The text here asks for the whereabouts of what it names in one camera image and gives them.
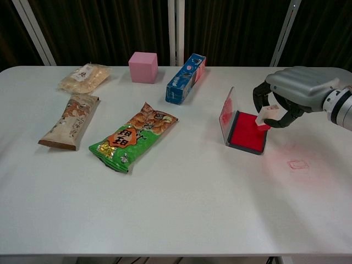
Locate white slanted frame bar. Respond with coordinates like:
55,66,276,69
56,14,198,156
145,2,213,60
11,0,57,67
269,0,301,68

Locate clear bag of crackers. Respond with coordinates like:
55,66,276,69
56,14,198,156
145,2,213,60
57,63,112,94

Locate pink cube block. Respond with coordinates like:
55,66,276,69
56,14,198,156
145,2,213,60
128,51,159,84

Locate blue cardboard box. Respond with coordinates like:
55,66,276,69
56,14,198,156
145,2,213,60
165,53,207,106

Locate dark curtain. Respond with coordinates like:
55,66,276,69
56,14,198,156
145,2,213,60
0,0,352,72

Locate white and red stamp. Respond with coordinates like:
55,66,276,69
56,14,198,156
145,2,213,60
255,104,281,131

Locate beige brown snack bag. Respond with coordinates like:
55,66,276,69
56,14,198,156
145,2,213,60
37,94,101,151

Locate red ink pad case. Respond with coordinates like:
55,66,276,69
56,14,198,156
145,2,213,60
218,86,270,156

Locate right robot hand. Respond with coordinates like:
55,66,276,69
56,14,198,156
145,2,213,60
252,66,340,129

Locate white vertical frame post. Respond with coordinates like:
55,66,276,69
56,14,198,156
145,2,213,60
167,0,186,67

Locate green snack bag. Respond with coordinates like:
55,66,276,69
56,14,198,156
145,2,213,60
88,102,179,174

